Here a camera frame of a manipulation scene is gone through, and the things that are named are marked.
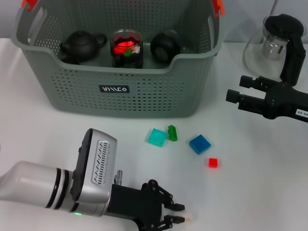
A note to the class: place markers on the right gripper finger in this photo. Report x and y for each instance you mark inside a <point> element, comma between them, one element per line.
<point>246,81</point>
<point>233,95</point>

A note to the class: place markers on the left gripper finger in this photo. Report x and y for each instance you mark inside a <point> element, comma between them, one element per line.
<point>174,219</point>
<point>176,207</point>

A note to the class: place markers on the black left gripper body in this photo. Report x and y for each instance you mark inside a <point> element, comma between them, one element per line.
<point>134,204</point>

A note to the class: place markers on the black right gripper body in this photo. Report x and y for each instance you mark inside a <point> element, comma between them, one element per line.
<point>281,102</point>

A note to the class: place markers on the white long brick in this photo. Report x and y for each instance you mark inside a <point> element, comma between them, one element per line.
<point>187,217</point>

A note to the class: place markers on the teal square plate brick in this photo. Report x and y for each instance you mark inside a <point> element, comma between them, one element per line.
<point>157,137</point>

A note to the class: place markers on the green rectangular brick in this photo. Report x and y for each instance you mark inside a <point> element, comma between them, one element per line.
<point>128,53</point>

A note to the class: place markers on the dark red curved brick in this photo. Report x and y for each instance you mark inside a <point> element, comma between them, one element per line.
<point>126,37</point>

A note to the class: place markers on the orange-red rectangular brick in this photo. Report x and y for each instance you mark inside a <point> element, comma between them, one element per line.
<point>119,48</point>

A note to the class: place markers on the grey perforated storage bin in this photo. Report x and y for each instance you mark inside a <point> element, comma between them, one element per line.
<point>144,96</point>

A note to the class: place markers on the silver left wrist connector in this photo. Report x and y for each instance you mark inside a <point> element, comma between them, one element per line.
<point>118,176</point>

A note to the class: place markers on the blue square plate brick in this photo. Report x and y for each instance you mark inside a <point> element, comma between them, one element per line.
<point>200,144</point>

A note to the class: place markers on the green stepped brick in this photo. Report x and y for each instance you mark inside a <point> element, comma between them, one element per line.
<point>172,133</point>

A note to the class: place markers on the black clay teapot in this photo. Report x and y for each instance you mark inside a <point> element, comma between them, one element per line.
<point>81,45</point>

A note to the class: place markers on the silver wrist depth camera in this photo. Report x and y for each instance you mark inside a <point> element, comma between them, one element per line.
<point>101,163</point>

